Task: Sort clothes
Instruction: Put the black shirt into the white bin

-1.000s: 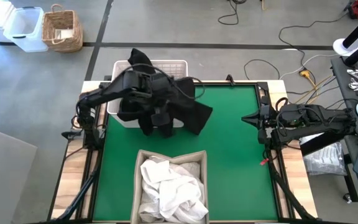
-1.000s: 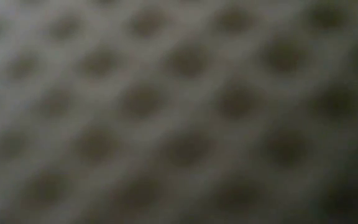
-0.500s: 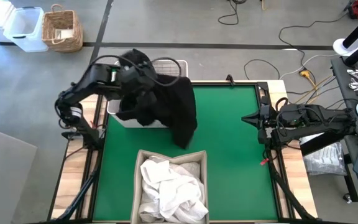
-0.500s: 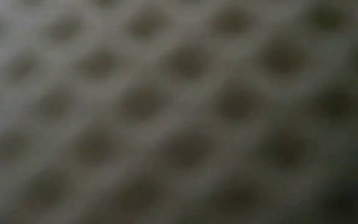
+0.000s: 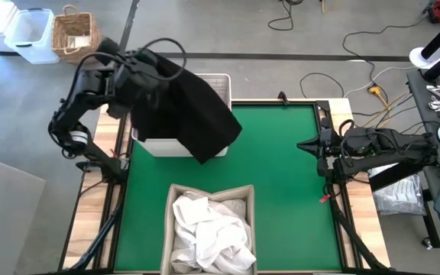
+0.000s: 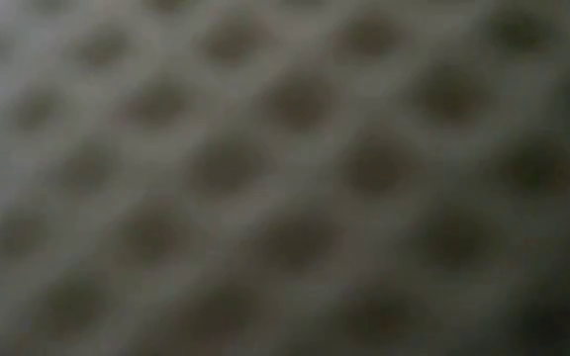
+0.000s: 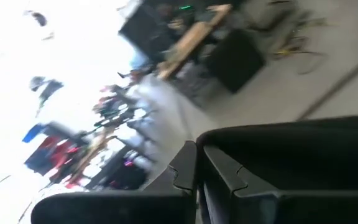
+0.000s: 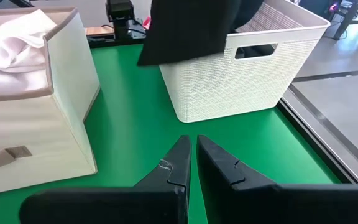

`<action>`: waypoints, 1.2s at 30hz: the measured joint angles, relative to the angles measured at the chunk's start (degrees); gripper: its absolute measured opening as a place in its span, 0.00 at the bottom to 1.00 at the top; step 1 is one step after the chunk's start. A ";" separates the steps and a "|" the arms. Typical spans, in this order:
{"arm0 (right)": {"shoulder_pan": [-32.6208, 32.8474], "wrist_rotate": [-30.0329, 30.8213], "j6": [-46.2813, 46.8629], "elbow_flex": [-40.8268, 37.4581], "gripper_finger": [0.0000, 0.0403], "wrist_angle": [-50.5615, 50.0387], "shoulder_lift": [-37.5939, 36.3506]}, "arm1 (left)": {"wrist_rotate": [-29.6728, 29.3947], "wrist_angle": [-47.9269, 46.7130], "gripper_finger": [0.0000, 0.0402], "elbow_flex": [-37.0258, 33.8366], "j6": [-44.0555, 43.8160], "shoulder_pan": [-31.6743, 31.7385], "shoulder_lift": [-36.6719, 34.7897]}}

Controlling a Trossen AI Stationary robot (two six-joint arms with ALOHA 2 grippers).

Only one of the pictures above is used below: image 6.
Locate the beige fabric storage bin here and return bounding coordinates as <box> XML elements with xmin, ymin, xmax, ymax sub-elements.
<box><xmin>0</xmin><ymin>0</ymin><xmax>570</xmax><ymax>356</ymax></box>

